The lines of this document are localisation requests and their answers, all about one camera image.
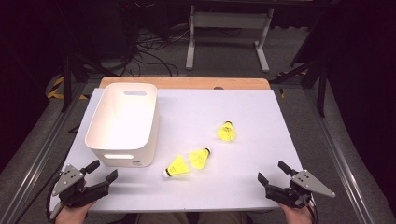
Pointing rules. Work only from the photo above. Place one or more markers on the yellow shuttlecock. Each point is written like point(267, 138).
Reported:
point(198, 158)
point(226, 133)
point(178, 167)

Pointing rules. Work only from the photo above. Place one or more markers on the person's right hand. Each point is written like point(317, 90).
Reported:
point(297, 216)

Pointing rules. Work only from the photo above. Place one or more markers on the black tripod stand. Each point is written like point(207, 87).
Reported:
point(67, 81)

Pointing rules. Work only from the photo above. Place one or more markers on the black angled stand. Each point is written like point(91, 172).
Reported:
point(322, 87)

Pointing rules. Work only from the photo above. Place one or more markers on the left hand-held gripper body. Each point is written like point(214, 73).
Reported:
point(71, 189)

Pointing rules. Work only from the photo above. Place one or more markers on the person's left hand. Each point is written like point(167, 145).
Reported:
point(73, 216)

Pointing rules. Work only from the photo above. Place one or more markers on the white metal stand frame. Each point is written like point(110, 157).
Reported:
point(229, 20)

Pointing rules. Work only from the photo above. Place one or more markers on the yellow black hazard tape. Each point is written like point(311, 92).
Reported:
point(56, 90)

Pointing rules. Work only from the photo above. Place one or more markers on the white plastic bin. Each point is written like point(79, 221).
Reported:
point(124, 124)

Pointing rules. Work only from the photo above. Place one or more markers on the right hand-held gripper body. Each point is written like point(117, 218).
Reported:
point(289, 196)

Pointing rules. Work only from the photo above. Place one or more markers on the aluminium floor rail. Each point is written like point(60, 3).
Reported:
point(37, 161)
point(339, 161)

